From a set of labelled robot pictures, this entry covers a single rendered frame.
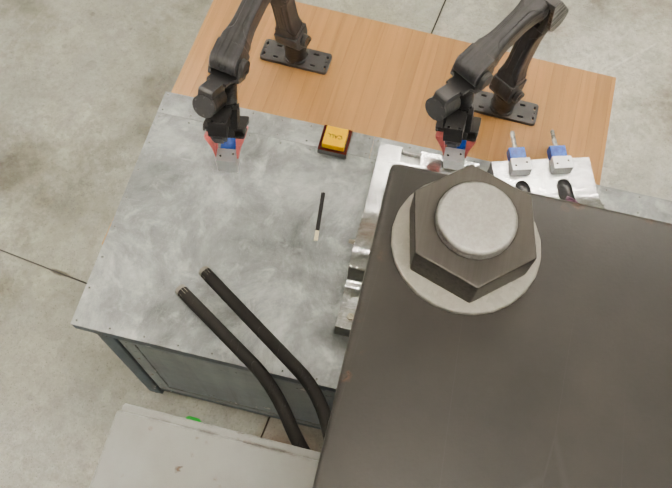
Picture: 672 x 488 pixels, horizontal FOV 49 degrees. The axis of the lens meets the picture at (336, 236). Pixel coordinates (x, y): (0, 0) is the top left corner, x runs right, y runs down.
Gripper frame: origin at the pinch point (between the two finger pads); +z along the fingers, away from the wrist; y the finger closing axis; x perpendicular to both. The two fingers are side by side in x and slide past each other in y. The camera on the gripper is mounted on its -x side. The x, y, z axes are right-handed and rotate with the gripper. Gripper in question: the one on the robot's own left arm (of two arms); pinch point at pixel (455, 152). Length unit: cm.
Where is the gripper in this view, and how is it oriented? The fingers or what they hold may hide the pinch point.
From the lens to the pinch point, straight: 186.6
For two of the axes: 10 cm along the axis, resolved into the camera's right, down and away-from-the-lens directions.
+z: 0.2, 7.3, 6.9
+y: 9.6, 1.7, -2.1
